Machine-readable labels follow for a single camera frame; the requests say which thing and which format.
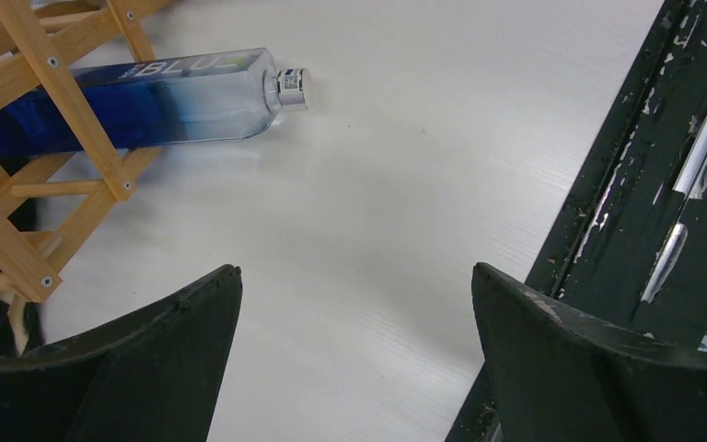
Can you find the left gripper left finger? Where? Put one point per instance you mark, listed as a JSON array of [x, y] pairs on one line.
[[153, 374]]

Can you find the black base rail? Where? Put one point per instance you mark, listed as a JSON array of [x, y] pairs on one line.
[[629, 245]]

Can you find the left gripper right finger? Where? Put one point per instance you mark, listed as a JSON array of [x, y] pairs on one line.
[[559, 374]]

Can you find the wooden wine rack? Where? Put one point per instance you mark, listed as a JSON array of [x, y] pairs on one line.
[[60, 173]]

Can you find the blue glass bottle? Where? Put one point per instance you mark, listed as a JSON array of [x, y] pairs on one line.
[[219, 96]]

